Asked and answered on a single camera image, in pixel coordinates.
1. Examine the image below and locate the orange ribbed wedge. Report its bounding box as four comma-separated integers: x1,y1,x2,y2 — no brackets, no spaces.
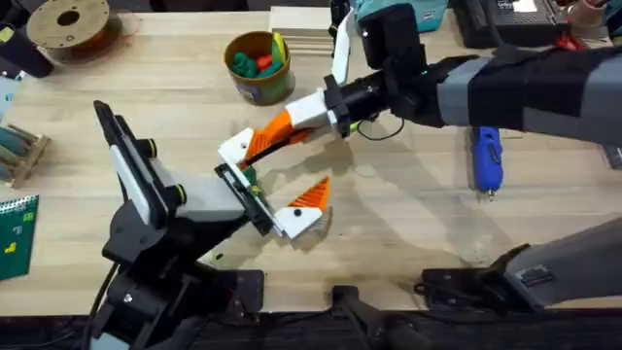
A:
240,127,279,169

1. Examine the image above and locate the blue electric screwdriver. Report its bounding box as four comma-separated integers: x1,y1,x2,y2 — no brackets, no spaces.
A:
469,125,505,202

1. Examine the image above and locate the wooden holder with tools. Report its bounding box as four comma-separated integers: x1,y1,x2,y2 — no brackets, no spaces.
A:
0,122,52,190

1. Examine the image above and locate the upright flat wrist plate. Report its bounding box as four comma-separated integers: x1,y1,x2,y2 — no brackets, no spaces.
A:
93,99,169,229
331,7,355,88

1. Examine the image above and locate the tub with toy vegetables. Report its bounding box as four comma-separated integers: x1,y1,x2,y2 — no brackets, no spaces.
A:
223,30,296,107

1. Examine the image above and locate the pale wooden board stack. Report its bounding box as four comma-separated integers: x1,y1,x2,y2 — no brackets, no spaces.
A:
268,5,337,55

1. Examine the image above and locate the teal box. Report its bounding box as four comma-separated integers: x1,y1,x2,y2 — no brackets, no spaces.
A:
352,0,451,34

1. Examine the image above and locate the black stand foot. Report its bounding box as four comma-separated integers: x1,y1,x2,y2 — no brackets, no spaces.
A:
331,285,434,350

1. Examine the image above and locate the black case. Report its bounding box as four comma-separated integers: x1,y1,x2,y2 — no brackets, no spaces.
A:
451,0,570,50

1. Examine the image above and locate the green spiral notebook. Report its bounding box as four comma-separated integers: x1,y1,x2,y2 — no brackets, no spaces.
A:
0,193,41,282

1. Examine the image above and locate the cardboard filament spool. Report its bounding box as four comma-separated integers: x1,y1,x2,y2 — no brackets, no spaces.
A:
25,0,123,65

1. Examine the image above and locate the black box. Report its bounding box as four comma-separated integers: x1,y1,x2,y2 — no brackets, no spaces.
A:
0,21,55,80

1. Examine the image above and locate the thin black cable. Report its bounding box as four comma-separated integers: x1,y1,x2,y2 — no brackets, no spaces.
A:
357,116,407,143

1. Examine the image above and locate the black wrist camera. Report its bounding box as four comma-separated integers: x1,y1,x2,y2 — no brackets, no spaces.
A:
358,3,428,73

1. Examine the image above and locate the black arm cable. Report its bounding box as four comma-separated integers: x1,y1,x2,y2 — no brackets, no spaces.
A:
81,262,121,350

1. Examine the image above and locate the black rail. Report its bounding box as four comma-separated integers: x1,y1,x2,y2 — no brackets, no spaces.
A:
0,308,622,350

